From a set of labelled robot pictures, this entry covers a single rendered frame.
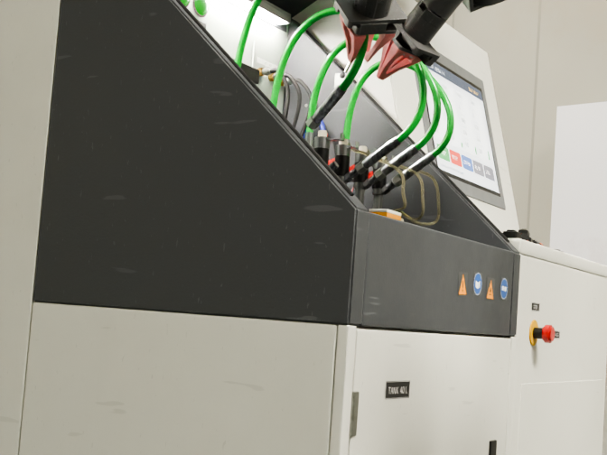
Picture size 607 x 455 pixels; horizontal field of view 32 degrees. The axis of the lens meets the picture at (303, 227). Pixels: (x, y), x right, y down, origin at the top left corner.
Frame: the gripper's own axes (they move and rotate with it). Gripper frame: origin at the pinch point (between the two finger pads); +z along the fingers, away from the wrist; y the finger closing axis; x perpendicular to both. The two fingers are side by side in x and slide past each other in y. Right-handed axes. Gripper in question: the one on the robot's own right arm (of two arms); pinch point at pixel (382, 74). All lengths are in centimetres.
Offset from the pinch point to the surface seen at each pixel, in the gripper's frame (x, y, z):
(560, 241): -173, 40, 56
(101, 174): 41, -2, 31
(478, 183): -72, 16, 26
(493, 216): -81, 12, 32
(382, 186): -20.3, -0.7, 22.3
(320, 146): 3.7, -2.1, 16.1
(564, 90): -193, 91, 27
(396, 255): 16.2, -37.5, 8.8
